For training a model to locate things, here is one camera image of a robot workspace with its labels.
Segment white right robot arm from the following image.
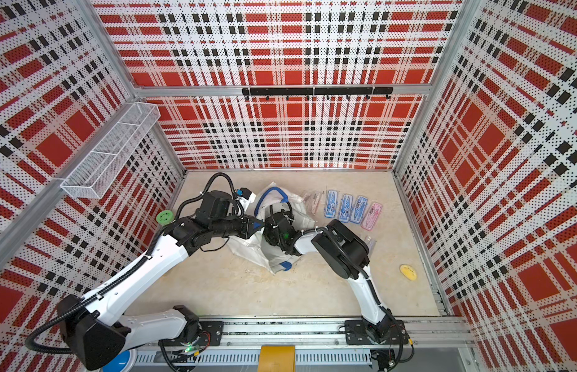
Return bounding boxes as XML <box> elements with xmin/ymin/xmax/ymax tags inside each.
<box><xmin>263</xmin><ymin>212</ymin><xmax>396</xmax><ymax>344</ymax></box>

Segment pink compass set case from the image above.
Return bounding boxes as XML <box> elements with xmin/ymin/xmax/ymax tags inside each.
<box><xmin>361</xmin><ymin>201</ymin><xmax>383</xmax><ymax>231</ymax></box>

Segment blue round button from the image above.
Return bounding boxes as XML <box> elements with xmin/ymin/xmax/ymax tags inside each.
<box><xmin>100</xmin><ymin>350</ymin><xmax>137</xmax><ymax>372</ymax></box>

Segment yellow round disc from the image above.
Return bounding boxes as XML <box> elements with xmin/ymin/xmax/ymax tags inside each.
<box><xmin>399</xmin><ymin>264</ymin><xmax>418</xmax><ymax>281</ymax></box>

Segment white canvas bag blue handles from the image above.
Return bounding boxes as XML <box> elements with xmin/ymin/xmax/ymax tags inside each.
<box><xmin>227</xmin><ymin>182</ymin><xmax>316</xmax><ymax>274</ymax></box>

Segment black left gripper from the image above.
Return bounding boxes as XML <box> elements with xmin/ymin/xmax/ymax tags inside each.
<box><xmin>211</xmin><ymin>213</ymin><xmax>265</xmax><ymax>240</ymax></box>

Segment black hook rail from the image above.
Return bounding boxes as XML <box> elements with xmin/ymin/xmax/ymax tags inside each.
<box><xmin>241</xmin><ymin>87</ymin><xmax>394</xmax><ymax>99</ymax></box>

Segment white wire mesh basket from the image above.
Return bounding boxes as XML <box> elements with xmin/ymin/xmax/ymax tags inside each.
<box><xmin>61</xmin><ymin>102</ymin><xmax>160</xmax><ymax>199</ymax></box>

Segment blue compass set case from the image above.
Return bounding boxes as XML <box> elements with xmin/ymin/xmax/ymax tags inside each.
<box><xmin>350</xmin><ymin>195</ymin><xmax>368</xmax><ymax>224</ymax></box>
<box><xmin>338</xmin><ymin>194</ymin><xmax>354</xmax><ymax>223</ymax></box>
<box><xmin>324</xmin><ymin>190</ymin><xmax>340</xmax><ymax>219</ymax></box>

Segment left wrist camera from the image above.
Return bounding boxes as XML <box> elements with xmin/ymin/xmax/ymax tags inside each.
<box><xmin>199</xmin><ymin>188</ymin><xmax>257</xmax><ymax>219</ymax></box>

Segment green round toy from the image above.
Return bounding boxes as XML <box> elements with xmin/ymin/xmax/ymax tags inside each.
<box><xmin>156</xmin><ymin>210</ymin><xmax>175</xmax><ymax>226</ymax></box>

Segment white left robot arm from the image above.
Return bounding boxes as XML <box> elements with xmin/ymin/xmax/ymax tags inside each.
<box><xmin>25</xmin><ymin>215</ymin><xmax>264</xmax><ymax>370</ymax></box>

